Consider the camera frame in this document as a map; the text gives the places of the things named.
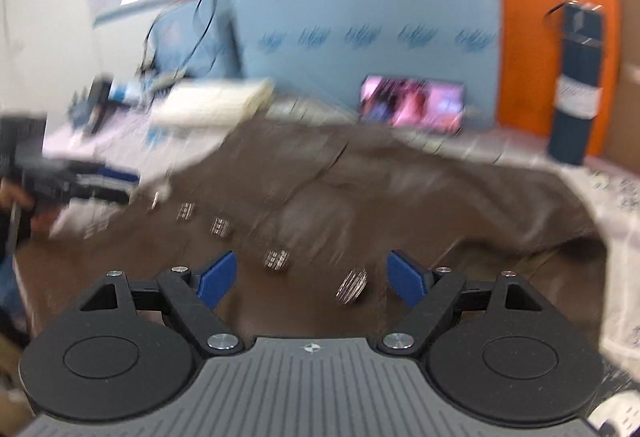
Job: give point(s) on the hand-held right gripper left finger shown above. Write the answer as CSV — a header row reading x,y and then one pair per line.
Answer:
x,y
217,279

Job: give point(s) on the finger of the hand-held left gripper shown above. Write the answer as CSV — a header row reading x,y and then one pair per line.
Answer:
x,y
100,194
117,176

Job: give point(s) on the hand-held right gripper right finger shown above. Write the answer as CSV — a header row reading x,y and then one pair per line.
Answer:
x,y
407,279

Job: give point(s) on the brown leather jacket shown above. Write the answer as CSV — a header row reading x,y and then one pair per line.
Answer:
x,y
400,197

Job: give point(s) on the person's left hand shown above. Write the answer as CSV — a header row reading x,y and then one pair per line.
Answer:
x,y
10,197

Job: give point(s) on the cream knit sweater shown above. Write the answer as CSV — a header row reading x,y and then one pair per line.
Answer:
x,y
210,102

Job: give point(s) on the blue cloth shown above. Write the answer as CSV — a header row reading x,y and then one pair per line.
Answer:
x,y
7,282

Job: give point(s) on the small blue cardboard box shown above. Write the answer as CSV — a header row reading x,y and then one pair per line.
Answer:
x,y
175,42

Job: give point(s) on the smartphone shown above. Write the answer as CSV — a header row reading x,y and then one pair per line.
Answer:
x,y
412,104

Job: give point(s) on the printed bed sheet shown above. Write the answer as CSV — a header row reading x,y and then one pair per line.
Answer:
x,y
620,267

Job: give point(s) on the dark blue bottle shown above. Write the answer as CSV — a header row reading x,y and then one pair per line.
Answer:
x,y
575,142

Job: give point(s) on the brown cardboard box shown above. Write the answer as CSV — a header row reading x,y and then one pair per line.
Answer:
x,y
630,117

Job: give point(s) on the black camera device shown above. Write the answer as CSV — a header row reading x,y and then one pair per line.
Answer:
x,y
97,102

